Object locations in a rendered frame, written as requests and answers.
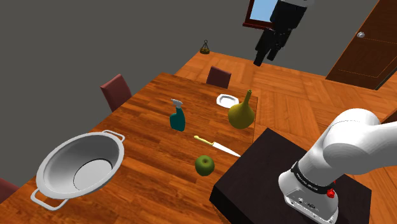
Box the green apple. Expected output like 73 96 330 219
194 155 216 177

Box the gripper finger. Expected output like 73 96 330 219
267 29 292 62
253 28 275 67

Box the white two-handled pan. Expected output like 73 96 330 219
30 130 126 211

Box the dark red chair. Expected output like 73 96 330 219
205 66 232 90
99 73 133 113
0 177 20 204

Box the teal spray bottle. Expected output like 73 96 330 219
169 98 186 132

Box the white plate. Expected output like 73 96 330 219
216 94 240 109

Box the brown wooden door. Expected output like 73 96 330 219
325 0 397 91

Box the red-framed window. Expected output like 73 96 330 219
242 0 280 31

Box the yellow-handled knife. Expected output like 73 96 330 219
193 135 242 158

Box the small dark hanging basket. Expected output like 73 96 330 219
198 39 211 55

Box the olive yellow vase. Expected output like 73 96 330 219
227 89 256 130

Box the brown wooden table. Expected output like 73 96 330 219
0 71 259 224

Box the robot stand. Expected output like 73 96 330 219
209 127 372 224

